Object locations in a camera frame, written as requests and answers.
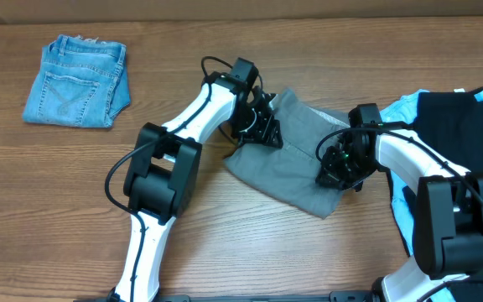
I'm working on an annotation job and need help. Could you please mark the grey cotton shorts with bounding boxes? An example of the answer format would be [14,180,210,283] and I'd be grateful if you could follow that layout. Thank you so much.
[223,88,349,219]

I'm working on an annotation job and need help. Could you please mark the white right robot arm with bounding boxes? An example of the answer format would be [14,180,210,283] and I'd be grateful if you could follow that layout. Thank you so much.
[315,103,483,301]

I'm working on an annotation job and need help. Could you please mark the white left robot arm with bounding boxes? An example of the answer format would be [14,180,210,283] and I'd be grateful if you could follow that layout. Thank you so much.
[104,58,283,302]

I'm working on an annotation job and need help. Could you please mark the black and blue shirt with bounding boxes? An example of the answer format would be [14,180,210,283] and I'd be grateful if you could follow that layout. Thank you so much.
[381,87,483,301]

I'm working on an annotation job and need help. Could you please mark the folded blue denim shorts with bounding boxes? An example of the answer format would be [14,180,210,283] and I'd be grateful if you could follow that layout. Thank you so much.
[22,34,131,128]

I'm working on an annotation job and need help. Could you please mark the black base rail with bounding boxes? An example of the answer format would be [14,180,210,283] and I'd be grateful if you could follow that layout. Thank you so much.
[153,290,382,302]

